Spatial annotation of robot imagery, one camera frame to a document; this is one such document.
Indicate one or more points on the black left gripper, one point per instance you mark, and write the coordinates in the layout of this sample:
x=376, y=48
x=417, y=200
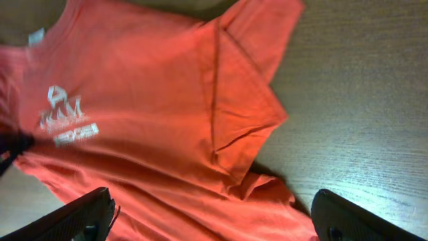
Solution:
x=13, y=145

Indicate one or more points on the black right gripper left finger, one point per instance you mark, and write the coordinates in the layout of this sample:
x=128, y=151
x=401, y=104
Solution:
x=88, y=218

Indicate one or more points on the red FRAM t-shirt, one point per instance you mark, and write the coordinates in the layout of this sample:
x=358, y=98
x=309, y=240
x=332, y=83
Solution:
x=166, y=111

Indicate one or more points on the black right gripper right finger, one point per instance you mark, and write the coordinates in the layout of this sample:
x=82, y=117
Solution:
x=337, y=219

